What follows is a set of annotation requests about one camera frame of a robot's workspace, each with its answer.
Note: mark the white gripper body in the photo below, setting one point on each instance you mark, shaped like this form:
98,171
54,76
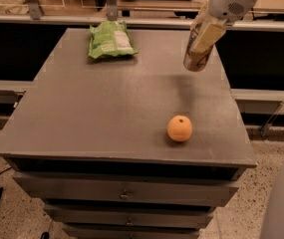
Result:
228,4

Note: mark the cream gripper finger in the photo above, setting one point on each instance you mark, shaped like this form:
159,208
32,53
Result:
201,19
208,36

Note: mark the orange soda can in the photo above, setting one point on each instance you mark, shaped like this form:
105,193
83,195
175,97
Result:
192,61

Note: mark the green rice chip bag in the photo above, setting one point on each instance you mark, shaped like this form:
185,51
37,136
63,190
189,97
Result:
110,39

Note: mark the orange fruit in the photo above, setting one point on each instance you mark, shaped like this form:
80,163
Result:
179,128

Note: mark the grey drawer cabinet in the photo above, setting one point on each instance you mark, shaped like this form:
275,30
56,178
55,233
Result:
88,130

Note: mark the top drawer knob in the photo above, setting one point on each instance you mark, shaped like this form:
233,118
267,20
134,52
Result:
125,195

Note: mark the drawer knob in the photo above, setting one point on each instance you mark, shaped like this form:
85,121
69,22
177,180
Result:
128,222
125,195

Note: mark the middle drawer knob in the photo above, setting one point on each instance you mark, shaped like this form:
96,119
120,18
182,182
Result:
128,222

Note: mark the metal window rail frame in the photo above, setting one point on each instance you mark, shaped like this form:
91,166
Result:
146,14

